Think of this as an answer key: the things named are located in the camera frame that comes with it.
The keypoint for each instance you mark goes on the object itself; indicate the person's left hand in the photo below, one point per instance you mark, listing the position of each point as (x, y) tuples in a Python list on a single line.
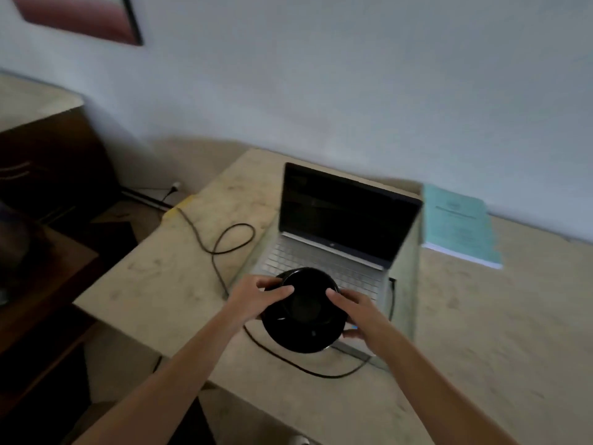
[(250, 298)]

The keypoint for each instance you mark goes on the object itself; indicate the dark wooden cabinet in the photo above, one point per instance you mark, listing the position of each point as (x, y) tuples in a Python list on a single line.
[(41, 217)]

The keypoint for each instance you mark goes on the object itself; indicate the person's left thumb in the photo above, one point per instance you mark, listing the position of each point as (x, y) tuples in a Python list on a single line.
[(278, 294)]

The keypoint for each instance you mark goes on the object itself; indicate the person's right hand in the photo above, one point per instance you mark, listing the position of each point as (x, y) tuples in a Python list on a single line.
[(363, 317)]

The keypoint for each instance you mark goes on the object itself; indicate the framed wall picture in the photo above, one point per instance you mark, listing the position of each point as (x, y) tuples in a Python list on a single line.
[(83, 16)]

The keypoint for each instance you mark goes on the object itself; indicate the light blue booklet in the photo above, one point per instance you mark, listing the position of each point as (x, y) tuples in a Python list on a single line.
[(461, 227)]

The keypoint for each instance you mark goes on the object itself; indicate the person's right forearm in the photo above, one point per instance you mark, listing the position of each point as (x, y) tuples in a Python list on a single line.
[(444, 391)]

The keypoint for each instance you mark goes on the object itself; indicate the yellow paper piece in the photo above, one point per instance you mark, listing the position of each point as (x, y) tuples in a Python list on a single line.
[(178, 206)]

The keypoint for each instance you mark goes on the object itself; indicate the person's right thumb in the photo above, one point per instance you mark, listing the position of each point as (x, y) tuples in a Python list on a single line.
[(352, 332)]

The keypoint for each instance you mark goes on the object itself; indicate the white wall plug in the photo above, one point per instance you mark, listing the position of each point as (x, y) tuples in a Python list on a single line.
[(175, 186)]

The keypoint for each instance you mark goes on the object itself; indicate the black cup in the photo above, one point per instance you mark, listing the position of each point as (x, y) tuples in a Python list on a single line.
[(305, 296)]

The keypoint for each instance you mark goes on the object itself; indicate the silver laptop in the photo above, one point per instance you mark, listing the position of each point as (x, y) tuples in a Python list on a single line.
[(340, 236)]

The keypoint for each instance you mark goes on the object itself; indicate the person's left forearm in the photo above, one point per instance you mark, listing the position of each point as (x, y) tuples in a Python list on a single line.
[(160, 382)]

